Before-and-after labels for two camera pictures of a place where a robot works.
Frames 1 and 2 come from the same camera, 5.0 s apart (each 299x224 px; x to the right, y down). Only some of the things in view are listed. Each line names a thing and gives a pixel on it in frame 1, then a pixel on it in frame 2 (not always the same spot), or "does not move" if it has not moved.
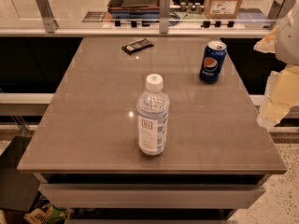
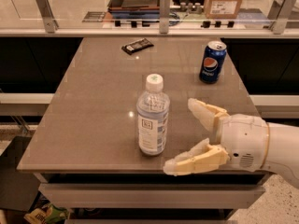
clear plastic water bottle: x=153 y=108 does not move
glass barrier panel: x=152 y=7 does not move
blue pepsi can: x=212 y=62 does not move
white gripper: x=289 y=42 → x=243 y=141
